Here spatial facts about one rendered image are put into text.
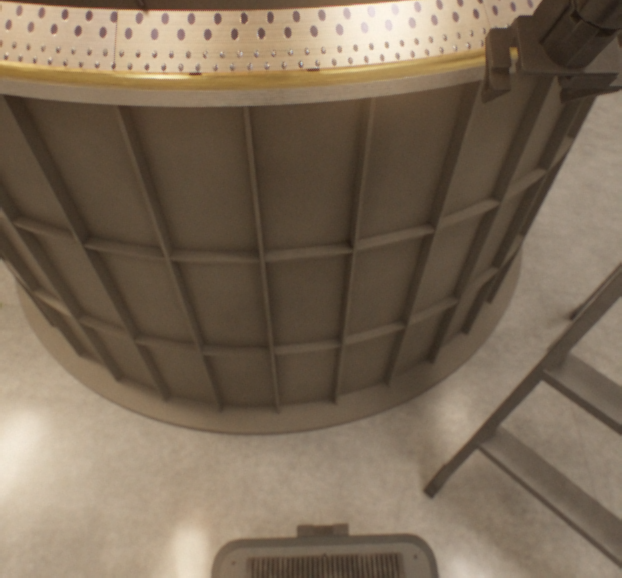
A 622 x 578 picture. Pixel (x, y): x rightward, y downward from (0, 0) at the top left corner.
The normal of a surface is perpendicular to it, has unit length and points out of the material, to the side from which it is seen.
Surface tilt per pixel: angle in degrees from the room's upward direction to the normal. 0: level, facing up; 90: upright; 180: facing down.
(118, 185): 90
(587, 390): 0
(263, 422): 0
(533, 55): 30
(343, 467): 0
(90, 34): 43
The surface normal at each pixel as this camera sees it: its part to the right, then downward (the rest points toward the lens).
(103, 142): -0.18, 0.74
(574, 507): 0.01, -0.65
